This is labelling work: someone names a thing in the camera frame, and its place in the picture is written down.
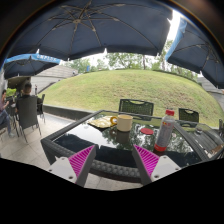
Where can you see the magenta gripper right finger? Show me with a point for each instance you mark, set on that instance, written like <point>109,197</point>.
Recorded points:
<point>151,166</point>

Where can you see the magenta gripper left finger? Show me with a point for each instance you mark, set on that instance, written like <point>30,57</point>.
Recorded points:
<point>75,168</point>

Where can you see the red round coaster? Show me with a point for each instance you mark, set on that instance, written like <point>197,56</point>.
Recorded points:
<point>147,131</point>

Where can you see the clear bottle red cap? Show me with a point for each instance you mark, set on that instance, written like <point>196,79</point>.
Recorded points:
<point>165,131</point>

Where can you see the glass top wicker table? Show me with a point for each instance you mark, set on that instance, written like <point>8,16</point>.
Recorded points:
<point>190,143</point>

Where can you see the cream ceramic mug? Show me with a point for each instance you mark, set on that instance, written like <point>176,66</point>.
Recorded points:
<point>124,122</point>

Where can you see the yellow cloth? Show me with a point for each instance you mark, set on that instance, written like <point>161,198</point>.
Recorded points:
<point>103,122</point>

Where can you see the yellow tape roll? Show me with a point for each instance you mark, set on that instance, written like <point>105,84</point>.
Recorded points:
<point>113,120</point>

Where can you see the dark wicker chair right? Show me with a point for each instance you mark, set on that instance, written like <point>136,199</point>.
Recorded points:
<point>188,115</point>

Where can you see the dark wicker chair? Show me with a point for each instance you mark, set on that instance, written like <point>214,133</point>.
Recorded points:
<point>136,106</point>
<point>188,115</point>

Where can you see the dark wicker chair centre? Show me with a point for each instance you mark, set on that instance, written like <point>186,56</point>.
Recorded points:
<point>136,106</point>

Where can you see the grey wicker chair left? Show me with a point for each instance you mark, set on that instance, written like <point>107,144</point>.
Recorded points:
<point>27,113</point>

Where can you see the person at left edge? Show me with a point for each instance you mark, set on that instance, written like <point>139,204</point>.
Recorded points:
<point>4,117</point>

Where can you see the seated person dark shirt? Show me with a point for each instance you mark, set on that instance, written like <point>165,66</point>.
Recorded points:
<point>26,94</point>

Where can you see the blue umbrella left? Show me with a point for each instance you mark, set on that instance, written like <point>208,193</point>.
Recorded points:
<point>28,65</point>

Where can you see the navy umbrella right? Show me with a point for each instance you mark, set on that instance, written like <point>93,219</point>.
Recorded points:
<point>192,50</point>

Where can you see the large navy umbrella centre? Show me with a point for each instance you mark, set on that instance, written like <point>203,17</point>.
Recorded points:
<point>71,29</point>

